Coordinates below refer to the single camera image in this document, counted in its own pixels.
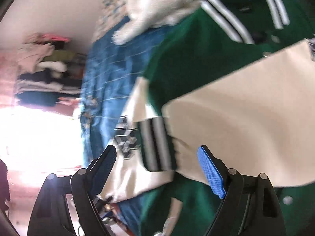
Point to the pile of clothes on rack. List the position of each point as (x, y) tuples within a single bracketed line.
[(49, 72)]

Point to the green white varsity jacket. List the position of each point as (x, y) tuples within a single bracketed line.
[(236, 76)]

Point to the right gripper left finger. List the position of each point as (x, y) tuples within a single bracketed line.
[(50, 214)]

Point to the white fluffy pillow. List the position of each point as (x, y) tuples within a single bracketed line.
[(145, 14)]

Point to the plaid checkered blanket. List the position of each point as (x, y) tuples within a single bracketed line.
[(112, 12)]

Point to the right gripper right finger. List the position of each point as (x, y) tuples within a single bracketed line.
[(249, 205)]

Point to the blue striped bed sheet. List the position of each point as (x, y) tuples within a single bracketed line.
[(108, 78)]

